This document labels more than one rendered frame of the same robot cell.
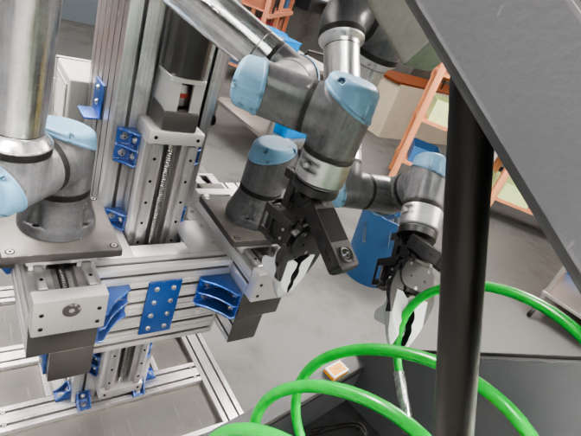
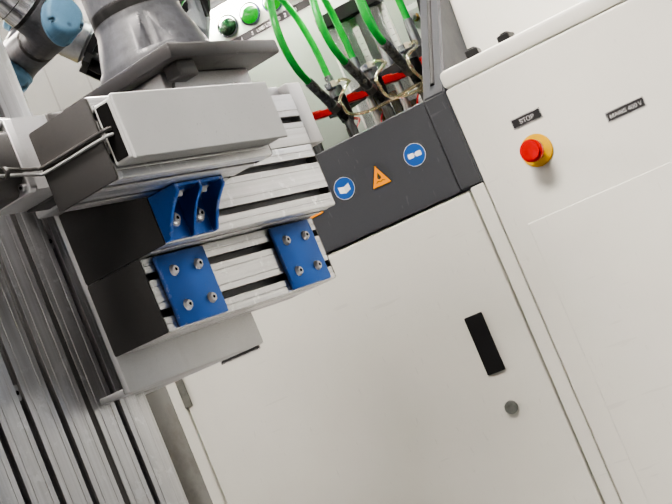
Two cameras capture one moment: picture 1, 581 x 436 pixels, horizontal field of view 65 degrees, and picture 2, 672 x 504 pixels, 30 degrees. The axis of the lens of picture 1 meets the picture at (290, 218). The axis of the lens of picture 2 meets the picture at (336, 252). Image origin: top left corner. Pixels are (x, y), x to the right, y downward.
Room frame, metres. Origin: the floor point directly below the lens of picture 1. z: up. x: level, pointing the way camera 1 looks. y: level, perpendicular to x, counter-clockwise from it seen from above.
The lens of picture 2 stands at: (1.06, 2.03, 0.63)
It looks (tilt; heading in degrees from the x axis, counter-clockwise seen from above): 4 degrees up; 256
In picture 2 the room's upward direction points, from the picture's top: 23 degrees counter-clockwise
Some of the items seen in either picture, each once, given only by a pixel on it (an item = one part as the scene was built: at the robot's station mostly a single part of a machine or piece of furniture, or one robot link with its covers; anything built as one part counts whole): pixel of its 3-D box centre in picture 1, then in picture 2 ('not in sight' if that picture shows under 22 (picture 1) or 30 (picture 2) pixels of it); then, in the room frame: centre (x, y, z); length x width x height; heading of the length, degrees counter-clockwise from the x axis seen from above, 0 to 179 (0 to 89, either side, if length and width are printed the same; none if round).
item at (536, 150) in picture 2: not in sight; (533, 150); (0.26, 0.23, 0.80); 0.05 x 0.04 x 0.05; 142
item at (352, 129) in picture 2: not in sight; (353, 138); (0.38, -0.21, 0.98); 0.05 x 0.03 x 0.21; 52
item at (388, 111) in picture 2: not in sight; (390, 120); (0.32, -0.16, 0.98); 0.05 x 0.03 x 0.21; 52
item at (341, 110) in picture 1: (340, 118); not in sight; (0.63, -0.01, 1.50); 0.09 x 0.08 x 0.11; 87
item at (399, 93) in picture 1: (421, 109); not in sight; (7.78, -1.38, 0.41); 2.43 x 0.78 x 0.83; 133
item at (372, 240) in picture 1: (384, 242); not in sight; (2.83, -0.66, 0.29); 0.50 x 0.45 x 0.58; 43
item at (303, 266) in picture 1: (288, 266); not in sight; (0.64, -0.02, 1.24); 0.06 x 0.03 x 0.09; 52
